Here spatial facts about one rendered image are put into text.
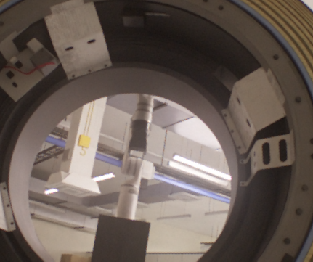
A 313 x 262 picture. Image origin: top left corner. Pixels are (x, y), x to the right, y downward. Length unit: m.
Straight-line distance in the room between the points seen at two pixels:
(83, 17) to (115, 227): 0.99
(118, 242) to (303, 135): 1.10
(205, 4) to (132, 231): 1.10
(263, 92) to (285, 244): 0.46
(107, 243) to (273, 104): 1.07
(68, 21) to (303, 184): 0.90
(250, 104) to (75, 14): 0.64
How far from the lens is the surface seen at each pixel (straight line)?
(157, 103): 6.58
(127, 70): 1.65
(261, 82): 1.35
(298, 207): 1.17
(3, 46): 1.50
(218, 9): 1.40
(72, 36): 1.51
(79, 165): 5.84
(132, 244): 2.05
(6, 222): 1.52
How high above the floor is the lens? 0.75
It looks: 22 degrees up
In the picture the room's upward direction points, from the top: 9 degrees clockwise
